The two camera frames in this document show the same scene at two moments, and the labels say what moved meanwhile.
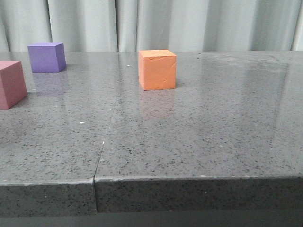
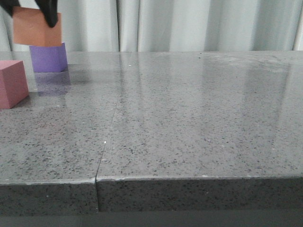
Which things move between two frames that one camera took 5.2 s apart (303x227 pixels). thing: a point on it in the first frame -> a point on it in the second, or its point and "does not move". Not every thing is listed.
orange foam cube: x=157 y=69 -> x=30 y=26
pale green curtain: x=98 y=26 does not move
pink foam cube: x=13 y=85 does not move
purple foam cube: x=47 y=57 does not move
